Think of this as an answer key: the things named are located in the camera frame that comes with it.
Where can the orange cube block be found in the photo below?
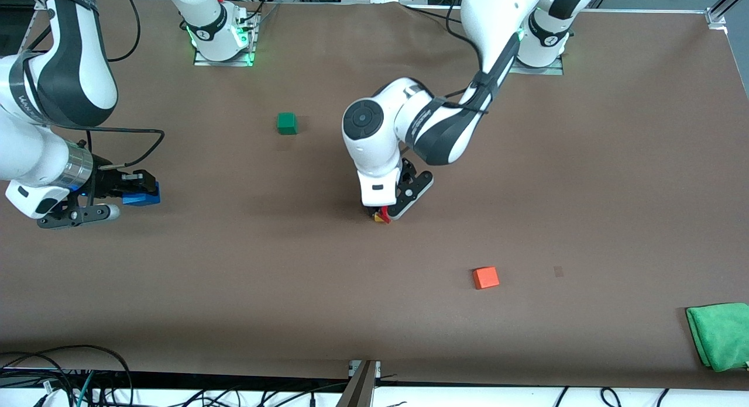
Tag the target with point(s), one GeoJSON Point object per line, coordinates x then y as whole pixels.
{"type": "Point", "coordinates": [485, 277]}

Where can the green cube block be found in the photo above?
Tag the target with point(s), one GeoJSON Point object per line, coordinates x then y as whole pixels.
{"type": "Point", "coordinates": [287, 123]}

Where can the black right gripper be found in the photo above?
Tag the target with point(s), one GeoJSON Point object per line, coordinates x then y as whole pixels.
{"type": "Point", "coordinates": [109, 182]}

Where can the blue cube block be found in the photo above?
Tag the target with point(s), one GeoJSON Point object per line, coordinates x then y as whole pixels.
{"type": "Point", "coordinates": [140, 199]}

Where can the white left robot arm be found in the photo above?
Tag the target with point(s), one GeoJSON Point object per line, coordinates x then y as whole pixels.
{"type": "Point", "coordinates": [374, 149]}

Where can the green folded cloth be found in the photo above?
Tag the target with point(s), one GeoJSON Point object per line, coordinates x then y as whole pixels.
{"type": "Point", "coordinates": [720, 334]}

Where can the aluminium frame profile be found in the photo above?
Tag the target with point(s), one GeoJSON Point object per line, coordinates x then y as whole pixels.
{"type": "Point", "coordinates": [360, 389]}

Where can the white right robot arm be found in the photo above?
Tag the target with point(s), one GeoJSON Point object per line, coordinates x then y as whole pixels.
{"type": "Point", "coordinates": [58, 73]}

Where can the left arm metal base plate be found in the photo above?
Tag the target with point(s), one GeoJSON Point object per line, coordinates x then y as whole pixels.
{"type": "Point", "coordinates": [556, 71]}

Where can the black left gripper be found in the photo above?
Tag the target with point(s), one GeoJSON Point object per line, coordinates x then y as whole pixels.
{"type": "Point", "coordinates": [406, 176]}

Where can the red cube block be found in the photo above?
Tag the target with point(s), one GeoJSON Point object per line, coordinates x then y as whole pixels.
{"type": "Point", "coordinates": [385, 214]}

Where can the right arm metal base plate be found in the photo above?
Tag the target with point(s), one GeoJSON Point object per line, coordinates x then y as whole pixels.
{"type": "Point", "coordinates": [246, 61]}

